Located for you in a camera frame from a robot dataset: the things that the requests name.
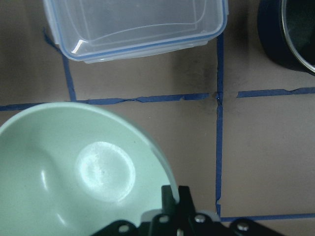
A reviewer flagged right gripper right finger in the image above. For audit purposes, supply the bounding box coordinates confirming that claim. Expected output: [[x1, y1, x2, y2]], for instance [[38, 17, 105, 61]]
[[177, 186, 220, 236]]

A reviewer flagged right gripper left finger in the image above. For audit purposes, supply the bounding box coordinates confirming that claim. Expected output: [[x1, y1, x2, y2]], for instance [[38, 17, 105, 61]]
[[96, 185, 176, 236]]

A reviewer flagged clear plastic container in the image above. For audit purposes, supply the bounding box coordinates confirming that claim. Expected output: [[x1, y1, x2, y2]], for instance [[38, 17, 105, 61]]
[[43, 0, 228, 63]]

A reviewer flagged green bowl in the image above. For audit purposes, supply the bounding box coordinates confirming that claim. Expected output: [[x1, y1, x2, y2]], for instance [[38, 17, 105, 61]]
[[0, 102, 179, 236]]

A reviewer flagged dark blue pot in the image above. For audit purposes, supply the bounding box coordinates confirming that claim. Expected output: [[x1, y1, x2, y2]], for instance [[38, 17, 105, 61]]
[[257, 0, 304, 72]]

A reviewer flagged glass pot lid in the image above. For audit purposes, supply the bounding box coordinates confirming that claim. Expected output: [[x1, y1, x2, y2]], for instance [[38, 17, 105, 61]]
[[281, 0, 315, 75]]

